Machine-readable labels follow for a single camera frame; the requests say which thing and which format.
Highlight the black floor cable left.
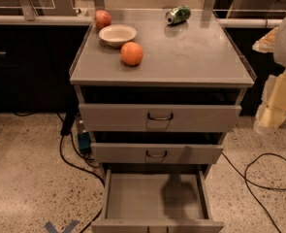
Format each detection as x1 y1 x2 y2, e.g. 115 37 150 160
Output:
12 111 106 233

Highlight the grey drawer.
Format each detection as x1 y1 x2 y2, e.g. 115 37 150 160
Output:
79 104 241 132
91 143 223 164
92 171 224 233

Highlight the grey bottom drawer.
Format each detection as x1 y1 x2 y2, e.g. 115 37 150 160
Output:
92 171 224 233

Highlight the red apple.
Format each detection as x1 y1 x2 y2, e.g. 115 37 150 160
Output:
95 10 111 29

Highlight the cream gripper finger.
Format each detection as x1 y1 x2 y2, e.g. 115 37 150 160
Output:
252 27 278 53

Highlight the grey drawer cabinet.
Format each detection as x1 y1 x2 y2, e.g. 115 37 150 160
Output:
68 7 258 180

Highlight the white bowl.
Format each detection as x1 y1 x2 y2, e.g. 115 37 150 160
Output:
99 24 137 48

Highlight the blue power box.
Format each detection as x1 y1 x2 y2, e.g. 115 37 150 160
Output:
78 132 91 154

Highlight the dark counter cabinet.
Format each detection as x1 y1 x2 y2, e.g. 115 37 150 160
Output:
0 25 87 113

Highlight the crushed green soda can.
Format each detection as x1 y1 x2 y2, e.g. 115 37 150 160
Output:
165 6 191 25

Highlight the grey middle drawer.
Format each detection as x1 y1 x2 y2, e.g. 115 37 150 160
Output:
91 143 223 164

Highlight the black floor cable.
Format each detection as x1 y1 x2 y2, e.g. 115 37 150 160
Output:
221 151 286 233
12 111 106 233

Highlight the black floor cable right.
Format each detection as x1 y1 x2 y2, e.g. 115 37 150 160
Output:
221 151 286 233

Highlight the white rail bar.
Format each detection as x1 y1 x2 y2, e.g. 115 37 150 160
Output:
0 16 282 28

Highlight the grey top drawer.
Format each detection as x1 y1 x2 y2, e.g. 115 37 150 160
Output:
79 104 241 132

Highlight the orange fruit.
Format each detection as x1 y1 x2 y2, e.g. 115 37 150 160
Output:
120 42 143 66

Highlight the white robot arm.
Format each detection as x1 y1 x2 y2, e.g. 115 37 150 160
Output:
252 17 286 134

